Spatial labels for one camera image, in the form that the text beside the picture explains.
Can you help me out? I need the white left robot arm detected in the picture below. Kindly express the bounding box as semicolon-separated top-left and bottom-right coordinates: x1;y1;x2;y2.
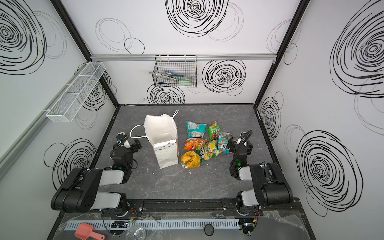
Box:
51;137;142;214

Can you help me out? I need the Fox's fruit candy packet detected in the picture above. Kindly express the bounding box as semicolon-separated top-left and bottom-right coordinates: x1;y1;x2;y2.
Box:
196;140;223;162

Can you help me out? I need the green snack packet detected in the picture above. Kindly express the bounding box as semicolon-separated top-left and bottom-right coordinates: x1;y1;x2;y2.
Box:
208;121;222;141

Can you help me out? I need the clear glass cup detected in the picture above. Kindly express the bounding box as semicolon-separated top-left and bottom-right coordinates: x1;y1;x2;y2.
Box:
126;225;147;240

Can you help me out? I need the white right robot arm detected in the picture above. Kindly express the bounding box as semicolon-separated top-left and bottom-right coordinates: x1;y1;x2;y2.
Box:
228;138;294;215

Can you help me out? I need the teal red snack packet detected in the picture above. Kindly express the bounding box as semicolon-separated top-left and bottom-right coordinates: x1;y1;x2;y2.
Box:
218;132;233;154

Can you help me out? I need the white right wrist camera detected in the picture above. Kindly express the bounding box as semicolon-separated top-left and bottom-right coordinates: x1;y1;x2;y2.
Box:
237;130;253;147

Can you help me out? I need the white slotted cable duct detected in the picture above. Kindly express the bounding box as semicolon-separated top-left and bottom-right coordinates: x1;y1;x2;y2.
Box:
64;219;241;231

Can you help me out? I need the orange snack packet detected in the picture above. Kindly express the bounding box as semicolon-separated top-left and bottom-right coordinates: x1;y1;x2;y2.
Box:
184;138;208;151

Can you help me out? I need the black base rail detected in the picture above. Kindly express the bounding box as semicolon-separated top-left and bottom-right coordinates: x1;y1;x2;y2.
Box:
68;197;304;217

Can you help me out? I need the clear acrylic wall shelf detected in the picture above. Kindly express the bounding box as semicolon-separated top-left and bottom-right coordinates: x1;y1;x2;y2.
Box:
46;62;107;123

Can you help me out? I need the blue handled tool in basket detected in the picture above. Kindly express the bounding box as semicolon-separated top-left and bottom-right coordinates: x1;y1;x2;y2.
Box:
165;71;180;78

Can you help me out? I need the yellow snack packet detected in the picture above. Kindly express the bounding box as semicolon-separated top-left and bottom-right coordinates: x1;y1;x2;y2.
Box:
181;151;201;169

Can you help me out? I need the white printed paper bag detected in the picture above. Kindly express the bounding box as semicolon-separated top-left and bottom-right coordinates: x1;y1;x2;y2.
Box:
134;110;179;169

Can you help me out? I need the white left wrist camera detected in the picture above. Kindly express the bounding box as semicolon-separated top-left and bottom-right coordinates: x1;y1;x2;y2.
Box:
116;132;131;148

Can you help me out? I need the black wire wall basket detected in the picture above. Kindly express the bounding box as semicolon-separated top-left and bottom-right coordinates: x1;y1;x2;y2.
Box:
149;55;198;88

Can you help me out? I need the pink plastic scoop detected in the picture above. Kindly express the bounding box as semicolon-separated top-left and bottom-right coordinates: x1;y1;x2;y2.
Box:
75;223;105;240

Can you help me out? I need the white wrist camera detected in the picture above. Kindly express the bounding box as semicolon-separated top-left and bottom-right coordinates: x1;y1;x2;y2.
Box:
237;130;253;147
116;132;131;148

